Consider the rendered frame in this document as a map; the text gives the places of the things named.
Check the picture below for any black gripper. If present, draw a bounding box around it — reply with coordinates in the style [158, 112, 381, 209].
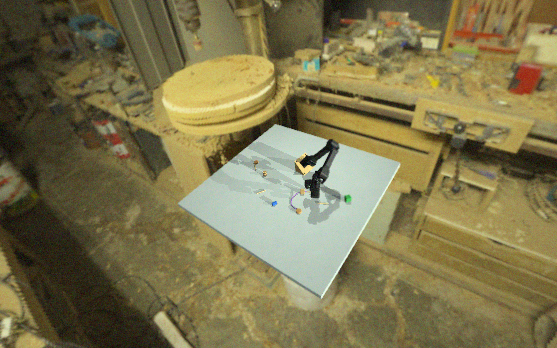
[311, 184, 320, 198]

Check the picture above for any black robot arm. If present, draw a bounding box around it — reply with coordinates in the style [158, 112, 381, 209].
[300, 139, 340, 193]

